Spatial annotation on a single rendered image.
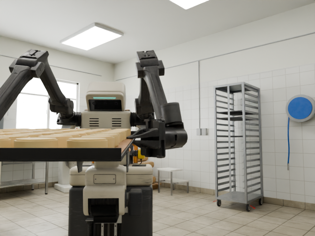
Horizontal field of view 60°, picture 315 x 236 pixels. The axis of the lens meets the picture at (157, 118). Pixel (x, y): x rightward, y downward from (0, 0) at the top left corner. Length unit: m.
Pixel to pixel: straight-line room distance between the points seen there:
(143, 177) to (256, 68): 3.50
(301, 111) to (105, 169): 3.36
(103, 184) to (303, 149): 3.47
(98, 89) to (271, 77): 3.62
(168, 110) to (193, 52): 4.90
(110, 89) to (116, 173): 0.46
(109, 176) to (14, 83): 0.73
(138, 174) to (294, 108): 3.09
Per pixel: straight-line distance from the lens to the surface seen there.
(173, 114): 0.77
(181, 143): 0.78
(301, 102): 4.41
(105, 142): 0.34
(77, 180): 1.86
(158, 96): 0.95
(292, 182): 4.62
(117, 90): 1.51
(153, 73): 1.05
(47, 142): 0.35
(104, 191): 1.53
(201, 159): 5.30
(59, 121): 1.62
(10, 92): 1.09
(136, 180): 1.81
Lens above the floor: 0.99
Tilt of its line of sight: 5 degrees up
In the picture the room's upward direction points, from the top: straight up
